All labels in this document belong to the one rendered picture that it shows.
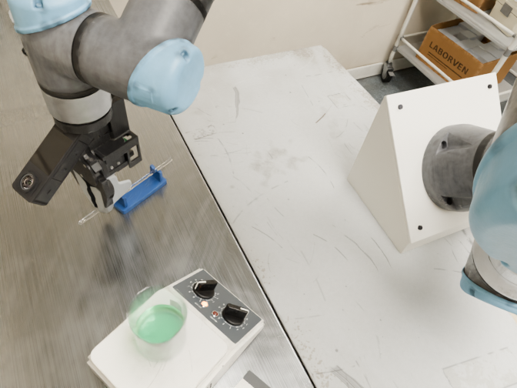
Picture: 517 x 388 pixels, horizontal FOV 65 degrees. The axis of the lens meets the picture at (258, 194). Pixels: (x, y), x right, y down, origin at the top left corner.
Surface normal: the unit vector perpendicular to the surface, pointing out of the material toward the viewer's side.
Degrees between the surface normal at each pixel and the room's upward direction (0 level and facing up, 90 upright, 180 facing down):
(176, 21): 54
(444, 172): 72
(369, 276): 0
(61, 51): 68
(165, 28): 47
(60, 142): 33
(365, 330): 0
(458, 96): 43
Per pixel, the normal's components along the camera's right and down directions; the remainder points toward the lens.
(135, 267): 0.12, -0.61
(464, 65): -0.86, 0.34
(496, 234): -0.44, 0.87
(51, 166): -0.26, -0.22
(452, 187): -0.66, 0.51
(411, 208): 0.37, 0.06
